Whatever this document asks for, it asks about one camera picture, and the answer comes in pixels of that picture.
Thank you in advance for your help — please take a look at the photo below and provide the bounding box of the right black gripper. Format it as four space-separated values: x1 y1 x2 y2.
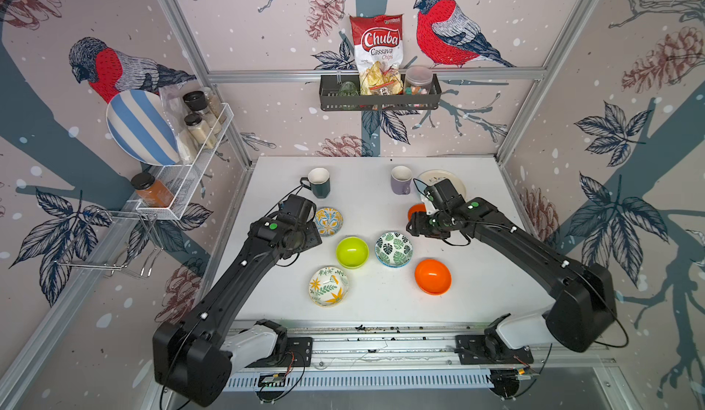
402 211 450 237

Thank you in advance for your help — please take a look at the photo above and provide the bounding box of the blue yellow patterned bowl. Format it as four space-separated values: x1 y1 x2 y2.
314 207 343 237

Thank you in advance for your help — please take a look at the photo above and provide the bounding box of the yellow flower patterned bowl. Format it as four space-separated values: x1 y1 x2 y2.
308 266 350 307

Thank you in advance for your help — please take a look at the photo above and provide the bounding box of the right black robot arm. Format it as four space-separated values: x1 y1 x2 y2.
406 197 617 360

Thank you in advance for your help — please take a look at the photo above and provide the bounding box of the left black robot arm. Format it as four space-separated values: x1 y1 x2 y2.
152 210 321 406

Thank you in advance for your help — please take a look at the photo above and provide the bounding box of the small orange bowl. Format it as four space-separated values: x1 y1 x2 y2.
407 204 427 221

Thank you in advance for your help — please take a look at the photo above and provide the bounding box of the cream blue plate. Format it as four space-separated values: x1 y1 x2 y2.
418 170 466 198

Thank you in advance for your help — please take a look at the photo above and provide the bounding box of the green leaf patterned bowl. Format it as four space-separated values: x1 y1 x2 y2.
375 231 413 268

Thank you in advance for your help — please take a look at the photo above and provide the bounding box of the large orange bowl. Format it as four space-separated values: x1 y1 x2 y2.
414 259 453 295

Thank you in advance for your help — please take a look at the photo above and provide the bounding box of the lavender mug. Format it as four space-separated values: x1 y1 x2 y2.
390 166 414 195

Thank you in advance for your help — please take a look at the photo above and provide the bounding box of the dark green mug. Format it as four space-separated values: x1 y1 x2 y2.
299 168 330 199

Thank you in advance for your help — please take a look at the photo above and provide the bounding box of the lime green bowl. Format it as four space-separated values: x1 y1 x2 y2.
336 237 369 270

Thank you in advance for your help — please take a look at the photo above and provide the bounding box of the orange spice jar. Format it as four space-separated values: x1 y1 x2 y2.
130 173 174 208

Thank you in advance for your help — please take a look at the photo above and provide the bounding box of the clear lidded jar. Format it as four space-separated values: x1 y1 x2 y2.
404 66 433 95

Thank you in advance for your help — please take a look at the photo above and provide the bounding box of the black lid spice jar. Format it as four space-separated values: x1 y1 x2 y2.
184 113 217 149
182 91 222 135

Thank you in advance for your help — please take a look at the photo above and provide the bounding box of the green item in basket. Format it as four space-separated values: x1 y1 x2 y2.
337 81 360 97

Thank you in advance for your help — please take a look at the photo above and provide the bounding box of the blue striped plate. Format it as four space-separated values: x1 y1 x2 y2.
106 90 180 166

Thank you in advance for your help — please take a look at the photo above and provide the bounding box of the red cassava chips bag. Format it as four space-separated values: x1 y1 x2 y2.
350 15 404 95

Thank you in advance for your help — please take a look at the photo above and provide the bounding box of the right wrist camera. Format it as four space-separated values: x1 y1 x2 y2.
423 179 466 212

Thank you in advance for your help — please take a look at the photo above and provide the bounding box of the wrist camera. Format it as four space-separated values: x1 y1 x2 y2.
277 195 317 225
423 179 466 212

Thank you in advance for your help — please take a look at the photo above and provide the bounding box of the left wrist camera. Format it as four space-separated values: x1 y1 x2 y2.
277 195 317 225

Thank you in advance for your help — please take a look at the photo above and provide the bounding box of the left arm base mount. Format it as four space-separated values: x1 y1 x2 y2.
247 319 314 368

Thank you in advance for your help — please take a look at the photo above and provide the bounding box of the clear acrylic wall shelf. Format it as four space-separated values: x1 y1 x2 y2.
137 82 234 220

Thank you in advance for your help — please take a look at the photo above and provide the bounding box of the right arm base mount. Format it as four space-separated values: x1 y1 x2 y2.
455 314 534 366

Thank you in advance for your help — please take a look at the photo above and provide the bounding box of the black wall basket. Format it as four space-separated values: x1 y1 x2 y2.
319 74 442 111

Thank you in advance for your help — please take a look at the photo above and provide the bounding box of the wire hook rack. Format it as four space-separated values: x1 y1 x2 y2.
53 207 165 279

